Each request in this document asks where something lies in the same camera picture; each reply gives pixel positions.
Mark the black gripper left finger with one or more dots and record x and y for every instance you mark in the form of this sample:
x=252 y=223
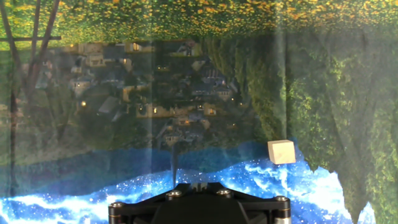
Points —
x=130 y=211

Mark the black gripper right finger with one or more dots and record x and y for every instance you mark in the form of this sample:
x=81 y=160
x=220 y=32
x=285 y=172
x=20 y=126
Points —
x=267 y=210

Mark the galaxy and landscape printed cloth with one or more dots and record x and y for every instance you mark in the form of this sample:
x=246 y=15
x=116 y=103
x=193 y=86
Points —
x=199 y=93

